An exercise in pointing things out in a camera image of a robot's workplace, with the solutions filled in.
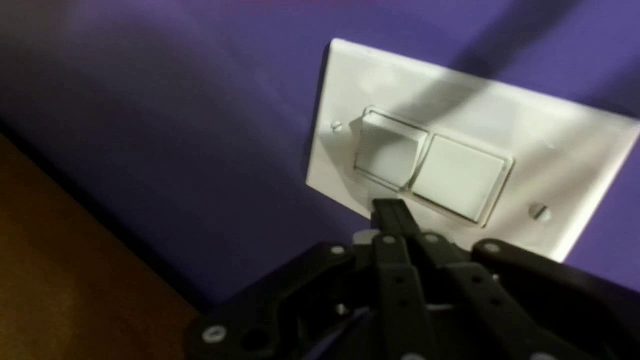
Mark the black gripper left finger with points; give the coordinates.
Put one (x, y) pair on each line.
(392, 301)

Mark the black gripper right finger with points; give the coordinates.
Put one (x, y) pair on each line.
(532, 313)

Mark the white rocker light switch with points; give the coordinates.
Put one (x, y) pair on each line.
(391, 150)
(461, 177)

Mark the white plate screw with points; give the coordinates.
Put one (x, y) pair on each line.
(539, 212)
(338, 127)

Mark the white light switch plate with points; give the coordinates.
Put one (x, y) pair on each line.
(567, 152)

